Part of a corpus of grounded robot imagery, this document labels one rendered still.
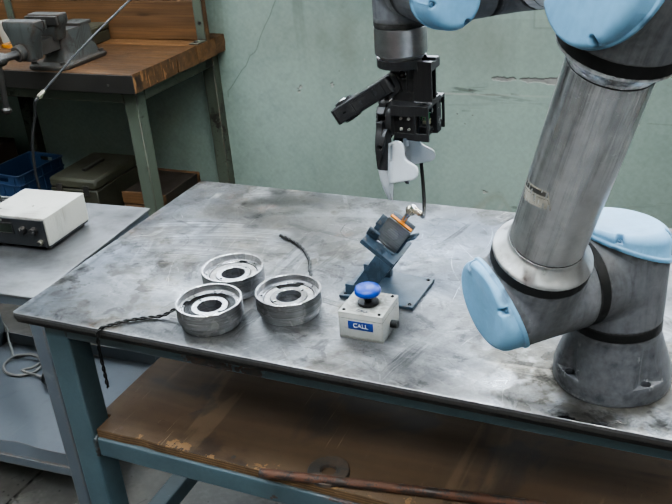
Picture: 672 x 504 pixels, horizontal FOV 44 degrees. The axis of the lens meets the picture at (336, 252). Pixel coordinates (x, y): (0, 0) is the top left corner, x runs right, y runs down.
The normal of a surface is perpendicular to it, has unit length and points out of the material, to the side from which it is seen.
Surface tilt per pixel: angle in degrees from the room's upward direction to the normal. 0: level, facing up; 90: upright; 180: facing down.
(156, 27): 90
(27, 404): 0
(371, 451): 0
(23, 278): 0
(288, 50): 90
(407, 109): 91
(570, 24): 83
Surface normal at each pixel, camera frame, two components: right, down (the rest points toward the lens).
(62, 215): 0.94, 0.09
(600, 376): -0.50, 0.14
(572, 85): -0.86, 0.32
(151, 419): -0.07, -0.89
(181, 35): -0.40, 0.44
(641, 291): 0.38, 0.40
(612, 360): -0.30, 0.16
